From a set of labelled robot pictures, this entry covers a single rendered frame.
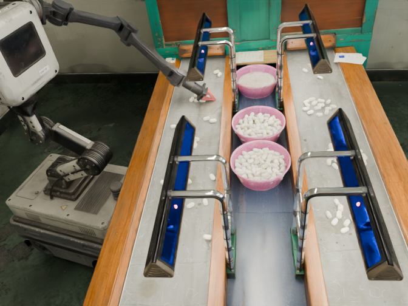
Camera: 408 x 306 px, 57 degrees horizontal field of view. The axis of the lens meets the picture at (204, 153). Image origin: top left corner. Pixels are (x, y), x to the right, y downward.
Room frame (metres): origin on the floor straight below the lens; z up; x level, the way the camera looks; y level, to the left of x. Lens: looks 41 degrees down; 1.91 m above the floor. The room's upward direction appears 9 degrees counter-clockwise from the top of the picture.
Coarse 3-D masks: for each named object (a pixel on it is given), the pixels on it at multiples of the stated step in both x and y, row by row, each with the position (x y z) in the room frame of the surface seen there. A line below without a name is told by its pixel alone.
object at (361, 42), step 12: (336, 36) 2.11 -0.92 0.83; (348, 36) 2.09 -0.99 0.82; (360, 36) 2.08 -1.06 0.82; (168, 48) 2.30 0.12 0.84; (228, 48) 2.23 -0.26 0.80; (240, 48) 2.21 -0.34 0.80; (252, 48) 2.20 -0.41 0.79; (264, 48) 2.19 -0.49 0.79; (276, 48) 2.17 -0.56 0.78; (360, 48) 2.08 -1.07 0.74; (180, 60) 2.29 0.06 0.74
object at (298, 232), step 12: (300, 156) 0.83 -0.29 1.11; (312, 156) 0.81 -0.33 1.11; (324, 156) 0.81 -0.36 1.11; (336, 156) 0.80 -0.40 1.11; (348, 156) 0.79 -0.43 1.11; (360, 156) 0.79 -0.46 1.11; (300, 168) 0.82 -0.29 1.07; (300, 180) 0.82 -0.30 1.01; (300, 192) 0.80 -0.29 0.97; (312, 192) 0.67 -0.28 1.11; (324, 192) 0.66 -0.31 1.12; (336, 192) 0.66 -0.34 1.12; (348, 192) 0.65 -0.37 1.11; (360, 192) 0.65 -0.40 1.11; (372, 192) 0.64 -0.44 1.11; (300, 204) 0.76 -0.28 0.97; (300, 216) 0.71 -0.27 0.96; (300, 228) 0.68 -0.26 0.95; (300, 240) 0.67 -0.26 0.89; (300, 252) 0.67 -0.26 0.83; (300, 264) 0.67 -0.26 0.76; (300, 276) 0.66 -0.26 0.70
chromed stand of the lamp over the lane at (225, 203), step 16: (176, 160) 0.89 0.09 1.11; (192, 160) 0.88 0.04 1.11; (208, 160) 0.87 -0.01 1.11; (224, 160) 0.87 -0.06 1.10; (224, 176) 0.86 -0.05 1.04; (176, 192) 0.75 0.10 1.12; (192, 192) 0.74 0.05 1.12; (208, 192) 0.73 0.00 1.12; (224, 192) 0.86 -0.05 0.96; (224, 208) 0.71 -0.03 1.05; (224, 224) 0.71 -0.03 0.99; (224, 240) 0.72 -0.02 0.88
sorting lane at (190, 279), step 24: (192, 96) 1.84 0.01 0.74; (216, 96) 1.80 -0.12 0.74; (168, 120) 1.64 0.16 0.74; (192, 120) 1.60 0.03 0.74; (168, 144) 1.43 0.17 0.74; (216, 144) 1.38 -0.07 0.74; (192, 168) 1.24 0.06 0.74; (216, 168) 1.21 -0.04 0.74; (144, 216) 1.00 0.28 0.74; (192, 216) 0.96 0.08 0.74; (144, 240) 0.88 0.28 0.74; (192, 240) 0.84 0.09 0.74; (144, 264) 0.77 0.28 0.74; (192, 264) 0.74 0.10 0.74; (144, 288) 0.68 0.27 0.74; (168, 288) 0.67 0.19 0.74; (192, 288) 0.65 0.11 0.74
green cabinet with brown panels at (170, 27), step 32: (160, 0) 2.31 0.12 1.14; (192, 0) 2.28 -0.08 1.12; (224, 0) 2.24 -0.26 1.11; (256, 0) 2.21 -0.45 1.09; (288, 0) 2.17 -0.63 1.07; (320, 0) 2.14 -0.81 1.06; (352, 0) 2.11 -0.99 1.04; (160, 32) 2.31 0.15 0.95; (192, 32) 2.28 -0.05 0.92; (224, 32) 2.25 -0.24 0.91; (256, 32) 2.21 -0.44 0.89; (288, 32) 2.17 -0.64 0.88; (320, 32) 2.13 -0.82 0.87; (352, 32) 2.09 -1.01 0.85
